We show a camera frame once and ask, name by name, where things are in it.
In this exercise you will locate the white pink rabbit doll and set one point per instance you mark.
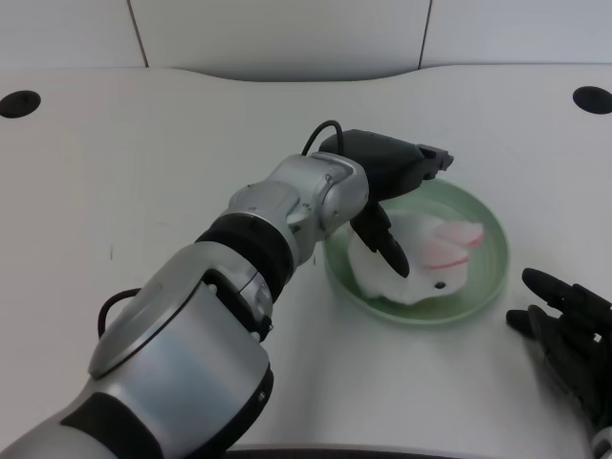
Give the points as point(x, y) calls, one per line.
point(430, 277)

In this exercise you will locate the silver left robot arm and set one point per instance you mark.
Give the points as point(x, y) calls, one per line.
point(201, 311)

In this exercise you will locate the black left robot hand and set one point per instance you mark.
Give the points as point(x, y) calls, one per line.
point(387, 162)

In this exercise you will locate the black round desk grommet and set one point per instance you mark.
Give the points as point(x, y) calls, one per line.
point(19, 103)
point(593, 99)

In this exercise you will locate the green round plate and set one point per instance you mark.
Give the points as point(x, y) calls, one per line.
point(487, 268)

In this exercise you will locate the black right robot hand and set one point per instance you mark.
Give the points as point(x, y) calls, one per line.
point(569, 334)

